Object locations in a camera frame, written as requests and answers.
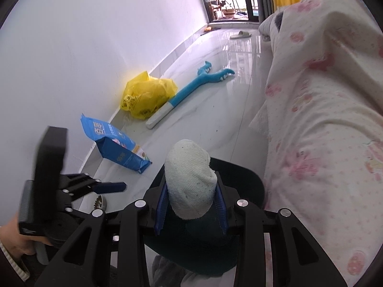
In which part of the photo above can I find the pink floral bed quilt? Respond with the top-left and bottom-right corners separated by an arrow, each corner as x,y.
251,0 -> 382,286

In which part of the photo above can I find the blue plush toy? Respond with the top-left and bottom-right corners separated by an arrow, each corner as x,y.
145,61 -> 235,130

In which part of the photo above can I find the yellow plastic bag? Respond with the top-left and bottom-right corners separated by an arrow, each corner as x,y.
119,71 -> 178,120

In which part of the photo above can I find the person's left hand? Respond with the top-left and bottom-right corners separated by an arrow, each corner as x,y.
1,213 -> 52,260

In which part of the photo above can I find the blue snack bag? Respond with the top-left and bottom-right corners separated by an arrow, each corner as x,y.
80,115 -> 152,174

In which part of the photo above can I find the white tissue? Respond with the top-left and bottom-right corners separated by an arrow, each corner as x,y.
164,139 -> 217,220

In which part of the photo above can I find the dark green trash bin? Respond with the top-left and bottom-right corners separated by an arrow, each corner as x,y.
144,158 -> 265,276

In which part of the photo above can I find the beige slipper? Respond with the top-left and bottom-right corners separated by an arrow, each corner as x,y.
230,30 -> 252,40

